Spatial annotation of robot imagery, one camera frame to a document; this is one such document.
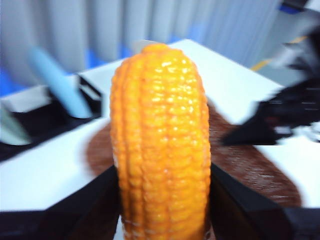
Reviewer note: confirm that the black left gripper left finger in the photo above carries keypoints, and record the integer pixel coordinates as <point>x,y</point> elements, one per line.
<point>62,222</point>

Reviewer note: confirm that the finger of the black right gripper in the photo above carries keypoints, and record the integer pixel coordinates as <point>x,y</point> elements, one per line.
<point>255,132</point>

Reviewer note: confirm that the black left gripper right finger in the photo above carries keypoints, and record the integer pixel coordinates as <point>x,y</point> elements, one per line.
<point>250,220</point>

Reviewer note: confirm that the brown wicker basket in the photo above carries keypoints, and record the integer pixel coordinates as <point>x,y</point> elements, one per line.
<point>250,170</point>

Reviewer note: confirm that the orange corn cob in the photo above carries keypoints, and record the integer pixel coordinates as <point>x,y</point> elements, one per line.
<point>160,140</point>

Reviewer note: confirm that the black dish rack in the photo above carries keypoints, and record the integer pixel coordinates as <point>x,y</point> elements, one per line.
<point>57,120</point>

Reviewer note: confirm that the pale green plate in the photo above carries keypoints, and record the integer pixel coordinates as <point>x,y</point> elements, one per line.
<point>12,130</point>

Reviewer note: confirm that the light blue plate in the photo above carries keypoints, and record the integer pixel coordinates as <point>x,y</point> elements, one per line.
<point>65,92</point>

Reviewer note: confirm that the grey curtain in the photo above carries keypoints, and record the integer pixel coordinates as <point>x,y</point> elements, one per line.
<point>100,25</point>

